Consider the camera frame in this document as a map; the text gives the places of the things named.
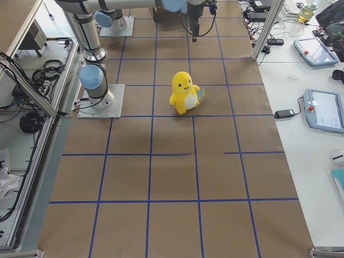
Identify blue teach pendant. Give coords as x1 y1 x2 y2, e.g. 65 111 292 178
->
304 89 343 134
293 38 339 66

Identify yellow plush dinosaur toy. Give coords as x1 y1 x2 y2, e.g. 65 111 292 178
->
169 71 205 115

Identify aluminium side rail frame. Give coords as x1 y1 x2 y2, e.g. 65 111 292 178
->
1 1 79 250

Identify black power adapter brick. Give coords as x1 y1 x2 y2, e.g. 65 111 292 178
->
274 109 295 119

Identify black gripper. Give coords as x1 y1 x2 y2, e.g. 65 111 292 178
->
187 0 204 42

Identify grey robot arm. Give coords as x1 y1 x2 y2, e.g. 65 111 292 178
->
56 1 188 39
56 1 208 111

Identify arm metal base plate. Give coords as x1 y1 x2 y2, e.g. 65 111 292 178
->
99 16 135 38
77 84 125 119

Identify dark brown wooden drawer cabinet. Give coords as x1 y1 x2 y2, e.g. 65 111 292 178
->
150 8 187 23

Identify aluminium frame post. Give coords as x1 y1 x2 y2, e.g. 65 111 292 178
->
251 0 284 61

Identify black coiled cables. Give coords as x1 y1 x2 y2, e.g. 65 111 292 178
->
19 110 45 134

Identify white crumpled cloth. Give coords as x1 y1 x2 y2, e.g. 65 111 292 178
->
0 149 19 207

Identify blue teach pendant far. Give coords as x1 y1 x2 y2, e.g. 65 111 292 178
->
293 38 339 66

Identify blue teach pendant near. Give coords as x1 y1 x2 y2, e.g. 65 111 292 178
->
304 89 343 134

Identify yellow drink bottle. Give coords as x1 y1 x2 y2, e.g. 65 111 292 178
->
297 2 318 24

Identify grey electronics box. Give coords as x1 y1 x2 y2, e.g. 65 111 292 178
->
18 19 47 57

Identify teal notebook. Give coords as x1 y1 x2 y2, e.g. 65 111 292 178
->
331 168 344 202

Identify white computer mouse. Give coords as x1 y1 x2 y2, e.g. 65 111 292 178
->
329 149 343 165

